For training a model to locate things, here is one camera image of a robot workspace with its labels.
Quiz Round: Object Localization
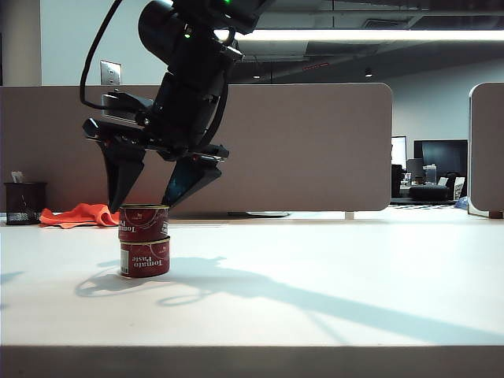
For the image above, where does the black mesh pen holder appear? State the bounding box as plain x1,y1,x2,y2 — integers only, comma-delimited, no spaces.
4,181,47,226

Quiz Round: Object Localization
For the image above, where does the white lit monitor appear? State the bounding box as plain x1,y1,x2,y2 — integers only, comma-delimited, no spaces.
391,135,407,168

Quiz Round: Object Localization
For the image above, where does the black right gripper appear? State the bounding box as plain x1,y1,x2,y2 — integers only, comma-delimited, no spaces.
81,72,230,213

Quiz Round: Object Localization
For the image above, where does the large black screen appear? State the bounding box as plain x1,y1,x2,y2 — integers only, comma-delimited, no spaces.
413,139,469,185

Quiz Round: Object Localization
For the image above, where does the wide grey desk divider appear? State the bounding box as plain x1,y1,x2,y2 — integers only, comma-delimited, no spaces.
0,82,394,216

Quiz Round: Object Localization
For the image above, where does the orange cloth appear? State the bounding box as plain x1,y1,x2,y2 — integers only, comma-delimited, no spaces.
39,202,121,230

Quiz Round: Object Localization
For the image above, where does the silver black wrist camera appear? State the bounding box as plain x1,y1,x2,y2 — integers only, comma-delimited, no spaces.
100,91,155,122

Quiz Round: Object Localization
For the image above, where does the thick black camera cable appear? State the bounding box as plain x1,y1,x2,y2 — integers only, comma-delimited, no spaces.
79,0,125,111

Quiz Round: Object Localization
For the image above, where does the red tomato paste can, barcode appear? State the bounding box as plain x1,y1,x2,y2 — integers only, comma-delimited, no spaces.
119,235,172,279

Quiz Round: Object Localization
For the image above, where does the narrow grey desk divider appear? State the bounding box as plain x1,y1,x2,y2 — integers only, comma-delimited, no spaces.
467,82,504,218

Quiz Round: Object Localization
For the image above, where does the red tomato paste can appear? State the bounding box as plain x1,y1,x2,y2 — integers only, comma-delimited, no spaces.
117,203,171,243
119,235,172,279

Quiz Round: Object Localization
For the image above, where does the black round ottoman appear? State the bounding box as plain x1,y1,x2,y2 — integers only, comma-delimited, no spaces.
408,184,451,202

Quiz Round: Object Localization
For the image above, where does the metal wall plate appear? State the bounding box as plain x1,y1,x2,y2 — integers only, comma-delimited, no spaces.
99,59,122,87

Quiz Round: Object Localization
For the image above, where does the long ceiling light strip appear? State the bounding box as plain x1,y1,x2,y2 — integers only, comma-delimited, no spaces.
226,29,504,42

